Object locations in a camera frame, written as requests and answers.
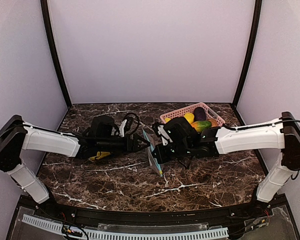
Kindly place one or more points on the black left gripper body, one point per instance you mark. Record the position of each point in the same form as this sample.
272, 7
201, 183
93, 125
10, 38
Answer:
132, 144

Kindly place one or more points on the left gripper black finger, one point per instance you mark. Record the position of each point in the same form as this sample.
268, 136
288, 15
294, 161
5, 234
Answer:
140, 142
142, 147

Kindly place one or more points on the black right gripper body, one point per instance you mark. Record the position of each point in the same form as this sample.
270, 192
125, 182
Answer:
161, 152

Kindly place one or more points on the clear zip bag yellow slider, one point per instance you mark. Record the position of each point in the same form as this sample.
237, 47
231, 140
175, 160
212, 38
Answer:
100, 155

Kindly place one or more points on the large yellow toy fruit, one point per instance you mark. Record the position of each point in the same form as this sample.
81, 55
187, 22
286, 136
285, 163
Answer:
100, 155

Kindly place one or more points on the yellow toy fruit front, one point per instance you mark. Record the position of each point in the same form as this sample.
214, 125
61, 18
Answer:
190, 117

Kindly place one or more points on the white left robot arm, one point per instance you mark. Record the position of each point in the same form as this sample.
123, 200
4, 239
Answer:
18, 135

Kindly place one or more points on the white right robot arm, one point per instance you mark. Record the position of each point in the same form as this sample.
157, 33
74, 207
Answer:
280, 133

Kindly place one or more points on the green orange toy mango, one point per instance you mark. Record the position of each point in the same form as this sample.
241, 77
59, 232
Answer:
200, 126

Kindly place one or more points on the yellow toy banana piece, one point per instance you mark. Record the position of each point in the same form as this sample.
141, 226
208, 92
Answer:
167, 120

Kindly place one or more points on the dark purple toy fruit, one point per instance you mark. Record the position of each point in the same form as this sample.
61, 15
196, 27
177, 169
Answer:
199, 114

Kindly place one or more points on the brown toy potato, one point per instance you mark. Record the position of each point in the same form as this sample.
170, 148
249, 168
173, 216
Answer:
213, 122

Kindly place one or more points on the pink perforated plastic basket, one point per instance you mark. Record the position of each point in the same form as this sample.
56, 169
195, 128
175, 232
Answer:
182, 111

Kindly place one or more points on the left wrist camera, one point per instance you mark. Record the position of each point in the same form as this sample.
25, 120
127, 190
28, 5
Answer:
127, 122

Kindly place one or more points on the white slotted cable duct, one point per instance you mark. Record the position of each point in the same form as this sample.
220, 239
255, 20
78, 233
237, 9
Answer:
128, 232

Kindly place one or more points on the black right corner frame post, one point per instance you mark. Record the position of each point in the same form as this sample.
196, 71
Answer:
249, 52

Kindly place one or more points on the black corner frame post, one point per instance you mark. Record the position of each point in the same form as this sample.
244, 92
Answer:
249, 52
53, 52

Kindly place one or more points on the black front frame rail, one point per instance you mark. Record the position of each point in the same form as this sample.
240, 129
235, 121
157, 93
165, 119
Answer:
231, 216

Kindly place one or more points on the black left corner frame post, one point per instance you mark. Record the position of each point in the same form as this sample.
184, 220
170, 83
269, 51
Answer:
53, 52

